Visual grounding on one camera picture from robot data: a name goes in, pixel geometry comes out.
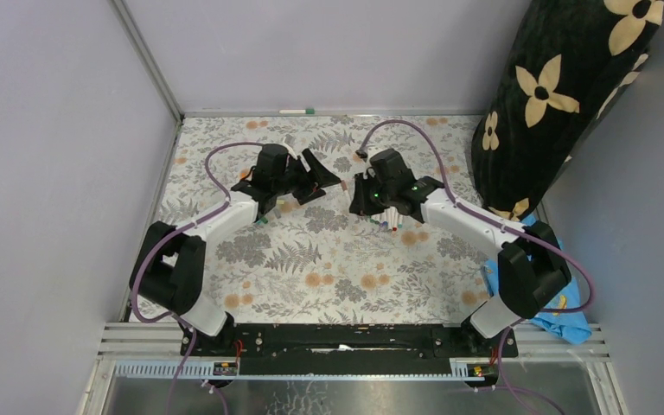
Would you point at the white marker on ledge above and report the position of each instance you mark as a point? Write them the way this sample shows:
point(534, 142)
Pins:
point(300, 111)

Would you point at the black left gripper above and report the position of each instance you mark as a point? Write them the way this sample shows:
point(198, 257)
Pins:
point(316, 176)

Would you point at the black floral cushion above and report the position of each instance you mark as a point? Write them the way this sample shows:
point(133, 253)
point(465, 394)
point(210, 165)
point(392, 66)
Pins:
point(567, 62)

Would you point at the aluminium frame rails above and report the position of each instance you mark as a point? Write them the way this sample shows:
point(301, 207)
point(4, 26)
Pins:
point(271, 340)

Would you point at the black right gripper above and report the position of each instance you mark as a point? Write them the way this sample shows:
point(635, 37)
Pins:
point(360, 205)

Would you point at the blue patterned cloth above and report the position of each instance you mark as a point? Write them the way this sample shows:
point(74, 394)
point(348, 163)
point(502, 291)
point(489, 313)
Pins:
point(561, 321)

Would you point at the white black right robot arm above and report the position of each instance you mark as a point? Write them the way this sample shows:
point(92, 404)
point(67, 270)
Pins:
point(465, 220)

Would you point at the grey slotted cable duct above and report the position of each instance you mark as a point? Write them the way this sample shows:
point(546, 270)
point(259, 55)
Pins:
point(257, 370)

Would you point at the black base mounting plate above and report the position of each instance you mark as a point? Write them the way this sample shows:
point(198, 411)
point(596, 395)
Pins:
point(357, 357)

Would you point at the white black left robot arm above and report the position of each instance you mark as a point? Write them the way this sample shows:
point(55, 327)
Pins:
point(170, 266)

